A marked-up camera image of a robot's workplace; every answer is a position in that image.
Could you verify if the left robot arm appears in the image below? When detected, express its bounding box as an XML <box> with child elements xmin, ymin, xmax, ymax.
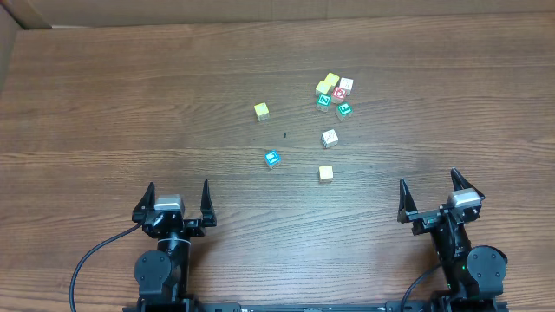
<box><xmin>132</xmin><ymin>182</ymin><xmax>217</xmax><ymax>312</ymax></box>

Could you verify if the white letter block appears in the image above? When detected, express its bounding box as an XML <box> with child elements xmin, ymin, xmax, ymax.
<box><xmin>338</xmin><ymin>77</ymin><xmax>354</xmax><ymax>95</ymax></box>

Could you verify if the tan yellow letter block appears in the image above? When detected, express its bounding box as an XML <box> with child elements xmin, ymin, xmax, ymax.
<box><xmin>318</xmin><ymin>166</ymin><xmax>334</xmax><ymax>183</ymax></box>

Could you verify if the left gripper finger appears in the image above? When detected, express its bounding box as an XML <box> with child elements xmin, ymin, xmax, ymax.
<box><xmin>200</xmin><ymin>179</ymin><xmax>217</xmax><ymax>227</ymax></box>
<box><xmin>132</xmin><ymin>182</ymin><xmax>155</xmax><ymax>224</ymax></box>

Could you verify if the white drawing block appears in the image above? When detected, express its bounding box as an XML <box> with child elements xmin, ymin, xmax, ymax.
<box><xmin>321</xmin><ymin>129</ymin><xmax>338</xmax><ymax>149</ymax></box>

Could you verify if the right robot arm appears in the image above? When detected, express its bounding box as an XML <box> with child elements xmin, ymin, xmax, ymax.
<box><xmin>397</xmin><ymin>168</ymin><xmax>508</xmax><ymax>311</ymax></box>

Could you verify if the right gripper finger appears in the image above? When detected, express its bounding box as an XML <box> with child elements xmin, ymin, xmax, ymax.
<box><xmin>450</xmin><ymin>167</ymin><xmax>486</xmax><ymax>200</ymax></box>
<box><xmin>397</xmin><ymin>179</ymin><xmax>418</xmax><ymax>224</ymax></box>

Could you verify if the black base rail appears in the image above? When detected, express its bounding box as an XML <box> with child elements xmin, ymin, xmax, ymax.
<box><xmin>121</xmin><ymin>301</ymin><xmax>510</xmax><ymax>312</ymax></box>

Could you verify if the yellow block front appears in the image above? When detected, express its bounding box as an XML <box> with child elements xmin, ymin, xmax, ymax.
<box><xmin>315</xmin><ymin>81</ymin><xmax>332</xmax><ymax>96</ymax></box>

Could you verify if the green Z block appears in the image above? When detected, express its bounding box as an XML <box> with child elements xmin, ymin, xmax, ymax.
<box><xmin>316</xmin><ymin>94</ymin><xmax>330</xmax><ymax>112</ymax></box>

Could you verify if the red picture block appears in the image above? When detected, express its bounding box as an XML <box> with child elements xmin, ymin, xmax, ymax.
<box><xmin>330</xmin><ymin>87</ymin><xmax>347</xmax><ymax>104</ymax></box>

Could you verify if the yellow block rear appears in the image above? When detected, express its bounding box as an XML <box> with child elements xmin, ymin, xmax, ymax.
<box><xmin>324</xmin><ymin>72</ymin><xmax>340</xmax><ymax>88</ymax></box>

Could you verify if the lone yellow block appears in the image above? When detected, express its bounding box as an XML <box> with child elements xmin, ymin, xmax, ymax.
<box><xmin>253</xmin><ymin>102</ymin><xmax>270</xmax><ymax>121</ymax></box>

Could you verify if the blue picture block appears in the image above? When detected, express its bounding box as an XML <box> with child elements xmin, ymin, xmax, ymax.
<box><xmin>264</xmin><ymin>150</ymin><xmax>282</xmax><ymax>169</ymax></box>

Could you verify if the green picture block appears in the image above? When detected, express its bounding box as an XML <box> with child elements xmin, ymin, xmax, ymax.
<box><xmin>336</xmin><ymin>102</ymin><xmax>353</xmax><ymax>121</ymax></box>

